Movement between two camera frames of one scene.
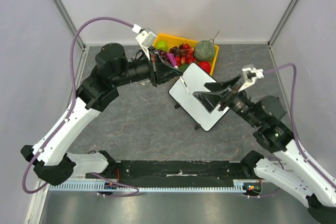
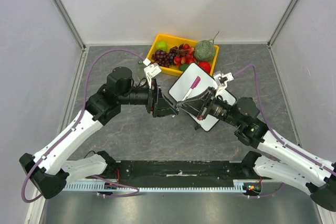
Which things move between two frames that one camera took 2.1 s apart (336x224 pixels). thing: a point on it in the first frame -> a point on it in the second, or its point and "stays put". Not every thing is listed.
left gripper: [159, 74] -> [158, 103]
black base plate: [172, 170] stays put
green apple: [161, 45] stays put
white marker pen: [185, 84] -> [195, 84]
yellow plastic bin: [172, 41] stays put
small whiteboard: [192, 80] stays put
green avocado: [183, 67] stays put
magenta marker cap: [171, 59] -> [196, 82]
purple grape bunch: [174, 50] stays put
